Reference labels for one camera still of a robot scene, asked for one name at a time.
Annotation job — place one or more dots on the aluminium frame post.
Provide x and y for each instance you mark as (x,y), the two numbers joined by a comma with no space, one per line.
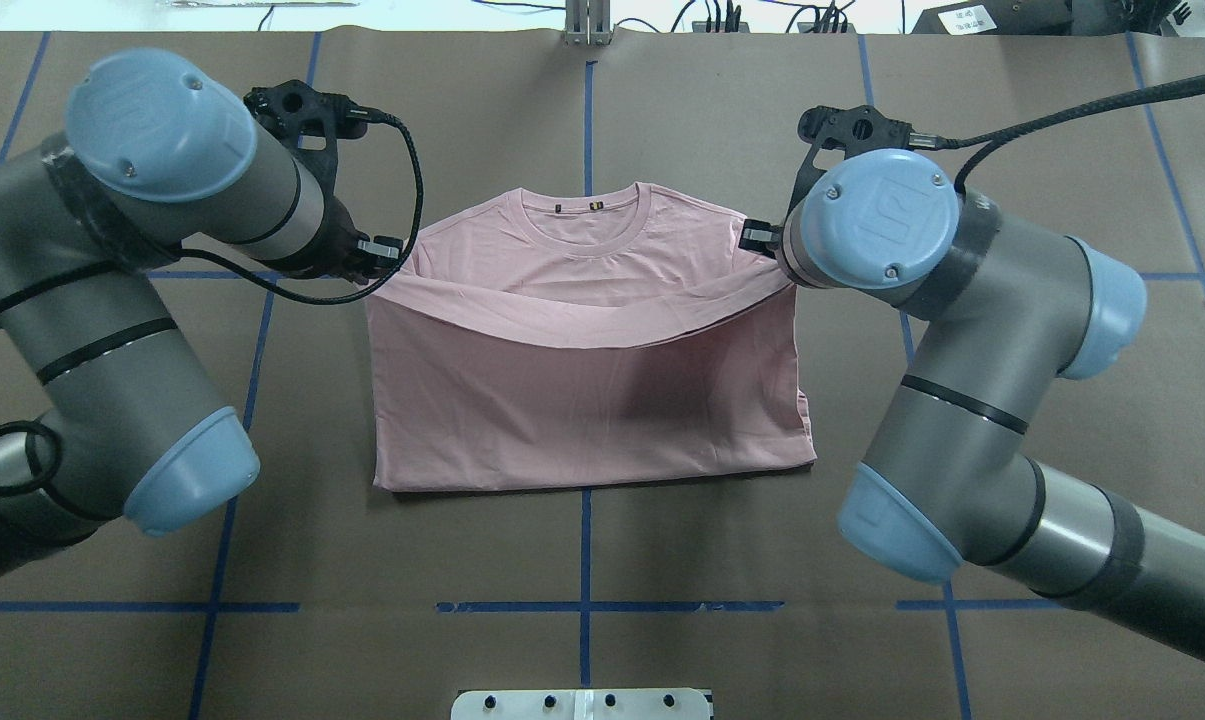
(588,23)

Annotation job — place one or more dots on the pink Snoopy t-shirt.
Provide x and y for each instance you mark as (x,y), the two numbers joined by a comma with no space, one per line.
(537,342)

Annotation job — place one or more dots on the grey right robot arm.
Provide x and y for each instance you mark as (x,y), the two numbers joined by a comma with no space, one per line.
(1009,307)

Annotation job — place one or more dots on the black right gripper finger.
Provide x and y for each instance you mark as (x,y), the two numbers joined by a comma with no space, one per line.
(758,236)

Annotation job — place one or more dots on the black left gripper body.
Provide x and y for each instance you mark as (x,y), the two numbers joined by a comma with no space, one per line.
(336,237)

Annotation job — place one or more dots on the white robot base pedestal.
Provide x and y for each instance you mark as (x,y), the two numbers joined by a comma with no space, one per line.
(585,703)

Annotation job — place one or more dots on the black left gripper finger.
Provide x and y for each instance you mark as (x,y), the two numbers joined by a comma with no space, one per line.
(379,253)

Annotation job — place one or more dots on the dark grey box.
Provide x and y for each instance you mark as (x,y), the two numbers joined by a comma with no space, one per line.
(1009,18)

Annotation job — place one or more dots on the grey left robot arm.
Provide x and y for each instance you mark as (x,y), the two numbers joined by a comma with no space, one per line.
(154,151)

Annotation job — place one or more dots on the blue tape line crosswise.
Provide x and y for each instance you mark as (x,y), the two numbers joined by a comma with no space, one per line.
(516,607)

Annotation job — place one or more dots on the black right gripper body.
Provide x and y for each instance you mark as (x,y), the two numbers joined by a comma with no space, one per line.
(759,237)

